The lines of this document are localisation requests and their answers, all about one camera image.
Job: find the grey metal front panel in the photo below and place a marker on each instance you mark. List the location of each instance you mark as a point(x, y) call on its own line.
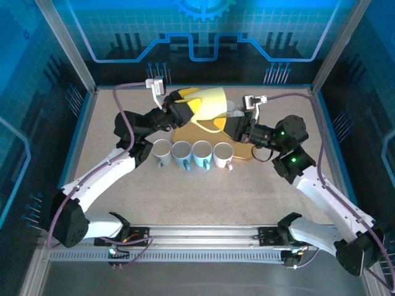
point(200, 280)

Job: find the yellow tray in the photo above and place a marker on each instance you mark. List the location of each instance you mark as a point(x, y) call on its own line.
point(184, 135)

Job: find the aluminium table side rail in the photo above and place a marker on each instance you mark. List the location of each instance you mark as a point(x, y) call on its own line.
point(85, 123)
point(329, 145)

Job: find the white mug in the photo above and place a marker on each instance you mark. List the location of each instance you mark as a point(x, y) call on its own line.
point(237, 113)

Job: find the cream mug red inside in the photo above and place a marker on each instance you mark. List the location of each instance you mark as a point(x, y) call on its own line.
point(231, 105)

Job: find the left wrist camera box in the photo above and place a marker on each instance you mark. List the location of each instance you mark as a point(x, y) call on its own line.
point(156, 86)

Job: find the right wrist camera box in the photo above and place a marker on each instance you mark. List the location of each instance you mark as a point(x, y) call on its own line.
point(253, 101)

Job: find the black controller box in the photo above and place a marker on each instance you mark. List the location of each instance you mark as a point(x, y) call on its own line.
point(291, 258)
point(115, 254)

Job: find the aluminium frame post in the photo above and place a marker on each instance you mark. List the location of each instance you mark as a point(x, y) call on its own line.
point(339, 46)
point(68, 46)

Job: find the pale pink mug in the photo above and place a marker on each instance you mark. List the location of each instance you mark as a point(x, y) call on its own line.
point(222, 151)

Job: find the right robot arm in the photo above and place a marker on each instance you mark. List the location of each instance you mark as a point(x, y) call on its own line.
point(333, 200)

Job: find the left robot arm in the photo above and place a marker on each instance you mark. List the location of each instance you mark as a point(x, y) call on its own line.
point(98, 180)

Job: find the light blue mug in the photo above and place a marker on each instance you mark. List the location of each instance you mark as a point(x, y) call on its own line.
point(202, 151)

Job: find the grey mug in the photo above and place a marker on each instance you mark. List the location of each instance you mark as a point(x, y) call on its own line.
point(162, 148)

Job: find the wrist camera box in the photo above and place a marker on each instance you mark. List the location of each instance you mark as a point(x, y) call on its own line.
point(156, 86)
point(253, 101)

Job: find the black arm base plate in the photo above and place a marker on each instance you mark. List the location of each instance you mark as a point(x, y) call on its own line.
point(140, 236)
point(268, 236)

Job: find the aluminium mounting rail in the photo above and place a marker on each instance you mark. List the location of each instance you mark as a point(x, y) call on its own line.
point(203, 235)

